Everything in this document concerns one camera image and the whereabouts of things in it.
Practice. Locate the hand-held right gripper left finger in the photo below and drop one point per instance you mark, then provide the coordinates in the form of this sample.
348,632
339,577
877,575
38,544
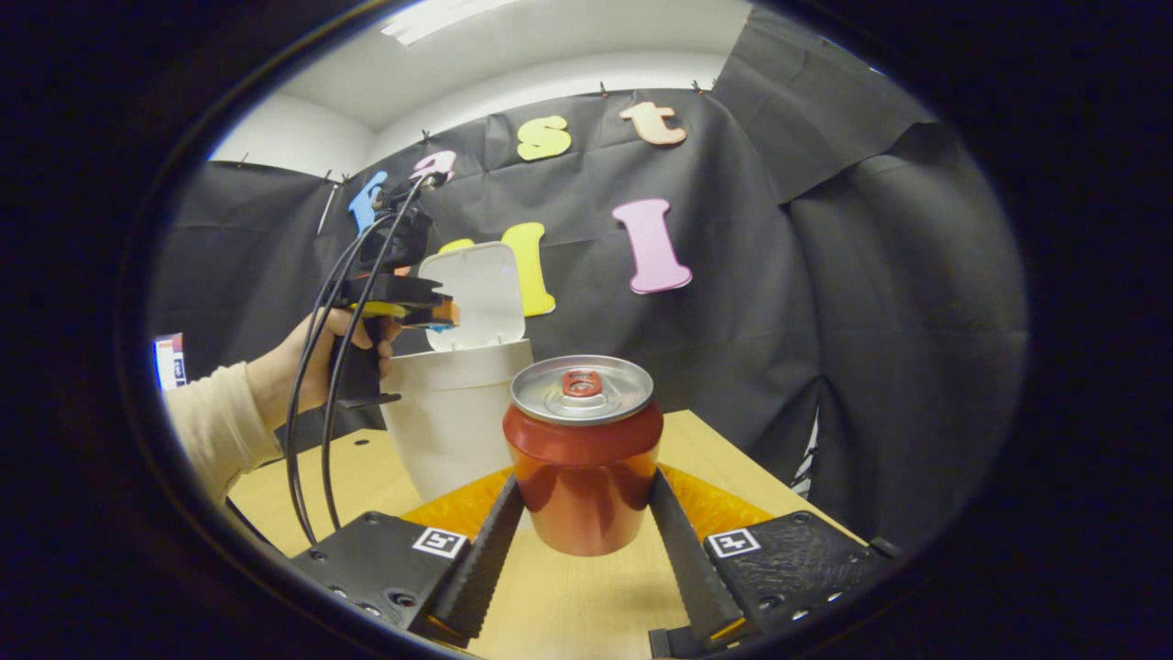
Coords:
481,568

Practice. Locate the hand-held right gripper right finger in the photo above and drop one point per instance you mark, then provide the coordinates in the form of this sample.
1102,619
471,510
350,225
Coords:
687,559

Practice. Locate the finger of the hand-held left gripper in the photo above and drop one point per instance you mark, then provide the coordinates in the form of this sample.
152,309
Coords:
394,291
426,316

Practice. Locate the blue paper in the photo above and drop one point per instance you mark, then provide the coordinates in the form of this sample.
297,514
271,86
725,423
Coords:
440,326

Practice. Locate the white desktop garbage bin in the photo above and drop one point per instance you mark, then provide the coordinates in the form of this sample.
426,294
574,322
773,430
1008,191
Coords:
449,422

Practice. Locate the red pop can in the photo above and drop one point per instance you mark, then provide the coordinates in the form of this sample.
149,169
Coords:
582,477

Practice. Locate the wooden desktop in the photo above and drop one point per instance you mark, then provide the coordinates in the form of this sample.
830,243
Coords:
568,596

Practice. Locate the ceiling light panel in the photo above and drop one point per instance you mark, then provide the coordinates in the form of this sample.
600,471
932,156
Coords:
449,18

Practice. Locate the computer monitor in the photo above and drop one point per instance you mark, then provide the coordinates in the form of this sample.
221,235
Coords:
170,362

